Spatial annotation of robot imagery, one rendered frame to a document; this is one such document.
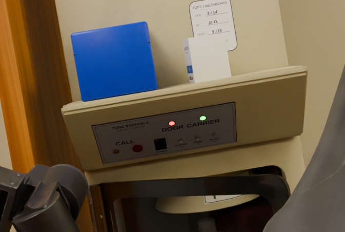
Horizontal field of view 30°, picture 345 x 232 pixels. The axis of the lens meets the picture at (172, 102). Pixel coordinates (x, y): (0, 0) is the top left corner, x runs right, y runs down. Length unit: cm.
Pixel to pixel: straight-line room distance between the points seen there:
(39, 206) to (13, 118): 22
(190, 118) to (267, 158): 16
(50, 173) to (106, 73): 16
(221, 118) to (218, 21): 15
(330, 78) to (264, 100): 57
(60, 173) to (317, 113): 78
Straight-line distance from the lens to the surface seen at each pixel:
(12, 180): 68
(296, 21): 140
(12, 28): 88
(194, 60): 85
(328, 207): 19
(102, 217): 94
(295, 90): 86
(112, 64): 83
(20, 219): 68
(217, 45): 86
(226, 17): 94
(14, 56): 87
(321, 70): 141
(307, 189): 20
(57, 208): 68
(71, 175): 75
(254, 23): 95
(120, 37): 83
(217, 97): 84
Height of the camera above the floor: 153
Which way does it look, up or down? 3 degrees down
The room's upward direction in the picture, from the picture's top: 9 degrees counter-clockwise
